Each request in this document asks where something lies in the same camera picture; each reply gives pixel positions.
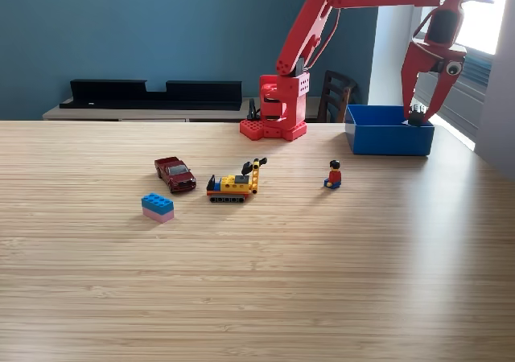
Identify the toy figure red shirt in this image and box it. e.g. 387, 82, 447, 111
323, 159, 343, 190

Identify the blue and pink brick stack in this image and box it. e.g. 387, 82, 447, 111
140, 192, 175, 224

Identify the grey window vent unit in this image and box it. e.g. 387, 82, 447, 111
408, 31, 494, 138

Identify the bright window with frame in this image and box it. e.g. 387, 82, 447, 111
418, 0, 512, 56

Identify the blue plastic bin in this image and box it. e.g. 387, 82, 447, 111
344, 104, 435, 157

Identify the dark grey brick stack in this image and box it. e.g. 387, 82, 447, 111
408, 104, 431, 128

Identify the dark red toy car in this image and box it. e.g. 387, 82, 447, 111
154, 156, 198, 195

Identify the dark wooden chair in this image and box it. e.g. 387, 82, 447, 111
316, 69, 358, 124

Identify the pale wooden sideboard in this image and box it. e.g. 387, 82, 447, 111
42, 95, 325, 123

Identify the yellow toy digger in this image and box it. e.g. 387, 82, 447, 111
206, 157, 269, 204

